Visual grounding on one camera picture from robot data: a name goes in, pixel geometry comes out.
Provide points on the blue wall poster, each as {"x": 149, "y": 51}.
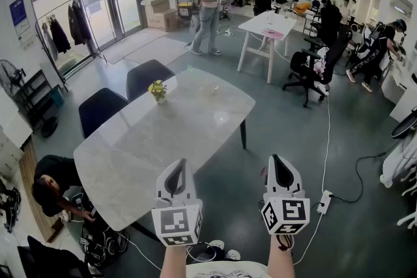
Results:
{"x": 19, "y": 14}

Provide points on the person's white shoe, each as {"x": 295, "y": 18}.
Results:
{"x": 233, "y": 255}
{"x": 216, "y": 244}

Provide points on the small cardboard box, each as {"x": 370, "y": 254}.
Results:
{"x": 172, "y": 20}

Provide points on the beige door mat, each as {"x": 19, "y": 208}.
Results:
{"x": 156, "y": 50}

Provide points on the teal bin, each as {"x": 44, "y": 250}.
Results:
{"x": 58, "y": 97}

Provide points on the white desk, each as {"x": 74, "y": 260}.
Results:
{"x": 270, "y": 26}

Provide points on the black hanging coat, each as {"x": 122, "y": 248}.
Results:
{"x": 79, "y": 24}

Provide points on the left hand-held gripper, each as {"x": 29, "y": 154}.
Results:
{"x": 176, "y": 221}

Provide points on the dark upholstered dining chair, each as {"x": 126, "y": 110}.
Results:
{"x": 101, "y": 110}
{"x": 146, "y": 75}

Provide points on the large open cardboard box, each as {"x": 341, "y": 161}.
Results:
{"x": 156, "y": 11}

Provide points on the person's right forearm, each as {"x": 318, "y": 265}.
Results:
{"x": 280, "y": 263}

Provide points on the black shelf cart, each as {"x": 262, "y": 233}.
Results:
{"x": 36, "y": 91}

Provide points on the pink book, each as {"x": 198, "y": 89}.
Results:
{"x": 273, "y": 34}

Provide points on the person's left forearm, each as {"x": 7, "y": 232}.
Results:
{"x": 172, "y": 262}

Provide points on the grey door mat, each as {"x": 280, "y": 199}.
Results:
{"x": 130, "y": 44}

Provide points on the pink and white cloth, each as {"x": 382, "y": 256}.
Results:
{"x": 321, "y": 63}

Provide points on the small white container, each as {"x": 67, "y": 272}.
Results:
{"x": 270, "y": 19}

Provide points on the grey hanging garment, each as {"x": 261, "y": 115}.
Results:
{"x": 49, "y": 42}

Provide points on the yellow flower in white pot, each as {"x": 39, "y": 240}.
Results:
{"x": 157, "y": 90}

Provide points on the black clothes rack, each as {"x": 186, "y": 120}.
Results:
{"x": 85, "y": 22}

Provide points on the person's printed white shirt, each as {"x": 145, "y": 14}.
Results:
{"x": 228, "y": 271}

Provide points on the black table leg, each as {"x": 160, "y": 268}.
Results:
{"x": 243, "y": 135}

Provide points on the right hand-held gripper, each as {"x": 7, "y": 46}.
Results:
{"x": 290, "y": 211}

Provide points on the black bin with yellow lid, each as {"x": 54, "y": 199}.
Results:
{"x": 184, "y": 10}

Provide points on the white power strip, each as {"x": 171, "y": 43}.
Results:
{"x": 324, "y": 202}

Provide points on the black hanging jacket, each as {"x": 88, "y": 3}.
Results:
{"x": 59, "y": 37}

